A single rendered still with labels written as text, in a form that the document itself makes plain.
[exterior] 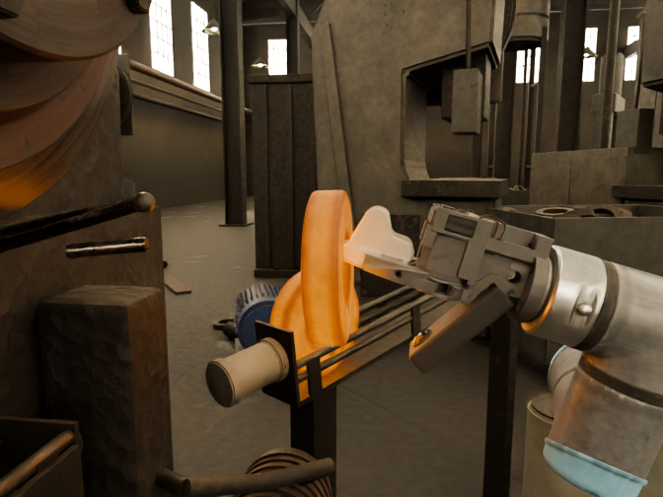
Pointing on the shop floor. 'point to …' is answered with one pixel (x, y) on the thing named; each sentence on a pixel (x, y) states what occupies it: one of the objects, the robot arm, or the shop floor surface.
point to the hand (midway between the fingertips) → (331, 248)
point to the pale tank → (538, 22)
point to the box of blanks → (579, 234)
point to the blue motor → (258, 302)
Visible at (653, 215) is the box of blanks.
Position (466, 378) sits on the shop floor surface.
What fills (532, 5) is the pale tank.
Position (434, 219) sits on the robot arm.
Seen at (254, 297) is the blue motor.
